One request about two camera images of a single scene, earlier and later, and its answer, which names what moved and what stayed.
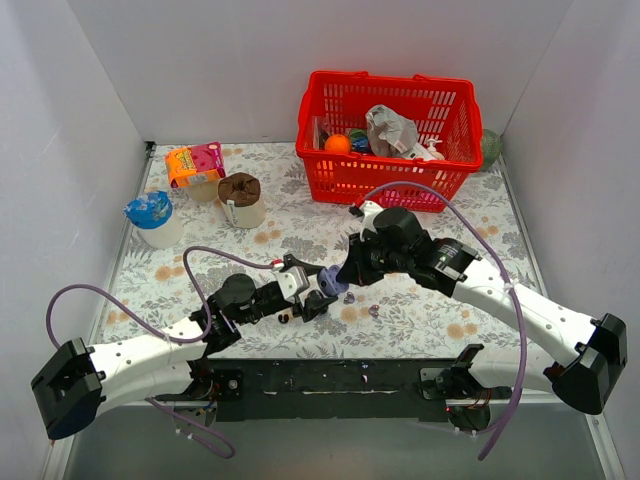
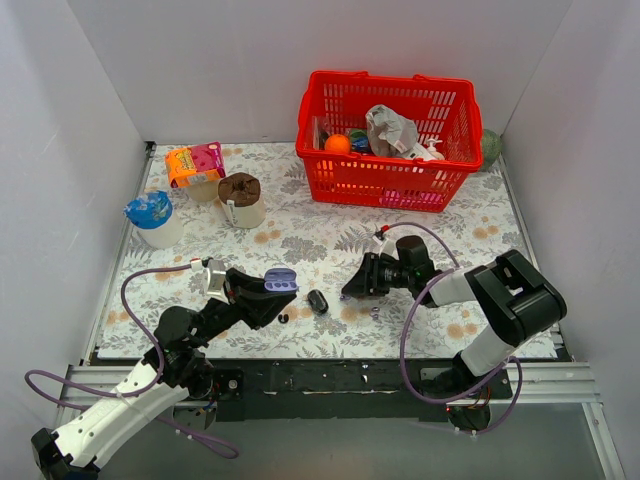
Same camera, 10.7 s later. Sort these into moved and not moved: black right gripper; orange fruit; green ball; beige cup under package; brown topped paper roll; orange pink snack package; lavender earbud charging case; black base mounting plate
Moved: black right gripper; lavender earbud charging case
Not moved: orange pink snack package; green ball; brown topped paper roll; beige cup under package; orange fruit; black base mounting plate
